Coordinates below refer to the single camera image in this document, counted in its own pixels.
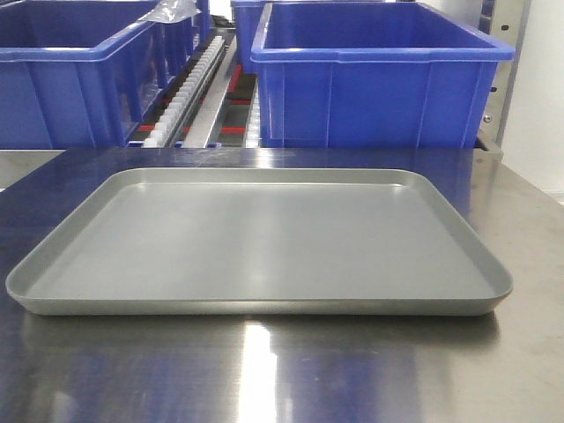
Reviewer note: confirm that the grey plastic tray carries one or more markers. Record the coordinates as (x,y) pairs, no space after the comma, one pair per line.
(187,241)

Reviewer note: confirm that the white roller track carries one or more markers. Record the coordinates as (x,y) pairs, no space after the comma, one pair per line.
(171,123)

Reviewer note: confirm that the blue bin front right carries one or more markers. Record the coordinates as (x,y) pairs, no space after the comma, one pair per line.
(342,74)

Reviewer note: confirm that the blue bin rear left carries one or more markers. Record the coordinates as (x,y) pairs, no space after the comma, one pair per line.
(184,39)

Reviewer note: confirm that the clear plastic bag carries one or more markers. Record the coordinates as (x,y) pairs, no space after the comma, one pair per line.
(171,11)

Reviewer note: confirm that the blue bin front left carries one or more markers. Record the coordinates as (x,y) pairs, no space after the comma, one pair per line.
(77,72)

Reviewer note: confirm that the steel shelf upright post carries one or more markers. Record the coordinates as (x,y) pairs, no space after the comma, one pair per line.
(507,21)

